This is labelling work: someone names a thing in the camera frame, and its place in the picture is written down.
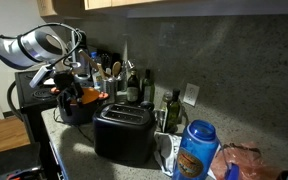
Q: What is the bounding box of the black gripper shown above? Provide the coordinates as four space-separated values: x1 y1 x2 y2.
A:
52 70 85 117

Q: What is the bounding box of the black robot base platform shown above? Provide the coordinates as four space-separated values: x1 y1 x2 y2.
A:
0 142 43 180

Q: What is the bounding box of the black silver toaster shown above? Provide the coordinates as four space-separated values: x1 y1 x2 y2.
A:
92 102 157 164

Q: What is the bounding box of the grey pot orange inside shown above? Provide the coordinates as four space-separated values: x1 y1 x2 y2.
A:
50 86 110 126

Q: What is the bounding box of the clear plastic bottle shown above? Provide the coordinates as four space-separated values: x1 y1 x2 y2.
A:
89 51 103 90

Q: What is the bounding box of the steel utensil holder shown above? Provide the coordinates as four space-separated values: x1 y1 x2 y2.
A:
102 75 119 104

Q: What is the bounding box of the black stove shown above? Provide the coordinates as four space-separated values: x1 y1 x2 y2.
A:
14 69 63 144

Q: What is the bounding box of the long wooden spatula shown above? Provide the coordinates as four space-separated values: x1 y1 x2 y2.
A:
78 49 107 80

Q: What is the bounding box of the silver black tall appliance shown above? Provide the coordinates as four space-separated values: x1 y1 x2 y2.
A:
70 29 91 79

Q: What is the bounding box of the wooden spoon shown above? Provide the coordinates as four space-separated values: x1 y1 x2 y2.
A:
112 60 122 78

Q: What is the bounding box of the dark labelled glass bottle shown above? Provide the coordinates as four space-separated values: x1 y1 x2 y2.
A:
126 68 141 104

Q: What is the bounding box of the green wine bottle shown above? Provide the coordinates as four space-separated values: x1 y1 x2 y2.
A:
141 68 156 104

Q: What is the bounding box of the orange black clamp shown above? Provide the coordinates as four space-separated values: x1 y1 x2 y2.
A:
5 166 42 180

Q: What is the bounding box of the glass jar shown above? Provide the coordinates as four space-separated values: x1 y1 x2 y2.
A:
158 91 173 131

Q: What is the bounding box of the olive oil bottle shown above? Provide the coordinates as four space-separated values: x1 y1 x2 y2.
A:
163 88 182 134

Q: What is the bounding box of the blue plastic water bottle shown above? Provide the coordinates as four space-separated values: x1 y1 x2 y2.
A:
172 119 241 180

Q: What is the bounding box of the red plastic bag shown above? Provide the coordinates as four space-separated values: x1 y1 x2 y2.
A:
212 141 285 180

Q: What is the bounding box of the black toaster power cable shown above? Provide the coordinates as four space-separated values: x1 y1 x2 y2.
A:
52 106 95 144

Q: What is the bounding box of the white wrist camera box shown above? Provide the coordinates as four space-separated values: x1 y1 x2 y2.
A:
28 64 53 89

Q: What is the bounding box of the thick black hose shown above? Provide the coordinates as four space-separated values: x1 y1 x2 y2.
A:
6 80 24 122

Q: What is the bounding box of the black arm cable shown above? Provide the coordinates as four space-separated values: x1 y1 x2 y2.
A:
17 22 87 73

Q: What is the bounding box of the wooden wall cabinet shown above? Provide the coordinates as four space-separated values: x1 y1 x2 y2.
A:
36 0 288 18

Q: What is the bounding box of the white wall outlet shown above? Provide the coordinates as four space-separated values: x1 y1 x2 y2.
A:
182 82 201 108

